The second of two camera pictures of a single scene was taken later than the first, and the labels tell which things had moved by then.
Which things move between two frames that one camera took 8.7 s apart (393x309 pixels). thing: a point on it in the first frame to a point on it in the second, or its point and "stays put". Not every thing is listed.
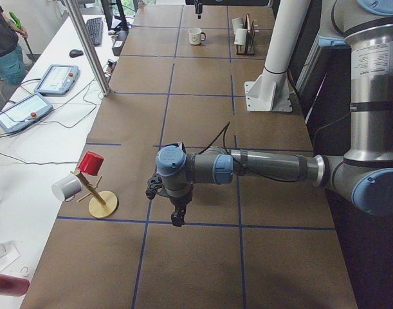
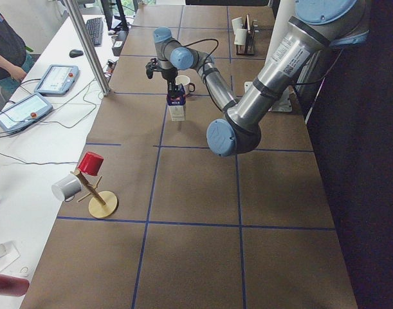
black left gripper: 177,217 to 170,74
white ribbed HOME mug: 240,36 stays put
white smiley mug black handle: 195,38 to 184,80
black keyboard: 95,27 stays put
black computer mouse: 75,53 stays put
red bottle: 7,285 stays put
